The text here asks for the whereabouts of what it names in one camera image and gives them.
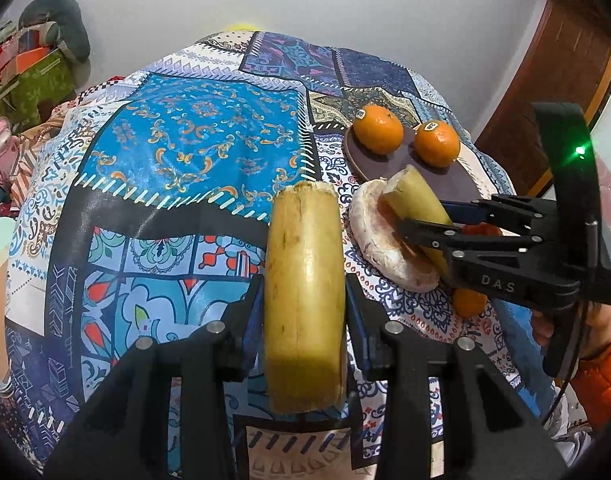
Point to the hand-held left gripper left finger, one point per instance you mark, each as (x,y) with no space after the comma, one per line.
(249,332)

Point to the orange with sticker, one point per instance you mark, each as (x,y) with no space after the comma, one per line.
(378,130)
(437,144)

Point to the large yellow banana piece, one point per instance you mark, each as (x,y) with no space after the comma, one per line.
(305,300)

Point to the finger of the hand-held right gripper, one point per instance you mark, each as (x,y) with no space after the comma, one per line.
(435,235)
(515,210)

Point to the brown round plate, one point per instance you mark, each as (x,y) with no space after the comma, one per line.
(460,182)

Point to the blue denim cloth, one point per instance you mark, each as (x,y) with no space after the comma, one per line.
(528,360)

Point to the small yellow banana piece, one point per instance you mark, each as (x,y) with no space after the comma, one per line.
(420,195)

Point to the brown wooden door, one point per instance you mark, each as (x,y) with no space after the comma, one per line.
(550,75)

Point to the pile of colourful boxes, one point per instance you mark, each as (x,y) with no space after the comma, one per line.
(30,75)

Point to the small orange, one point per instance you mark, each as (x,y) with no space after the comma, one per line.
(468,303)

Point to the person's right hand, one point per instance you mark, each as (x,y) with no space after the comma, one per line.
(601,327)

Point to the patterned blue tablecloth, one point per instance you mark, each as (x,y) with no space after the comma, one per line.
(185,135)

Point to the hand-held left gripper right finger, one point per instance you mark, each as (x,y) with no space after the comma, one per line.
(359,327)

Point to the person's right forearm orange sleeve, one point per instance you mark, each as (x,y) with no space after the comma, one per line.
(603,390)

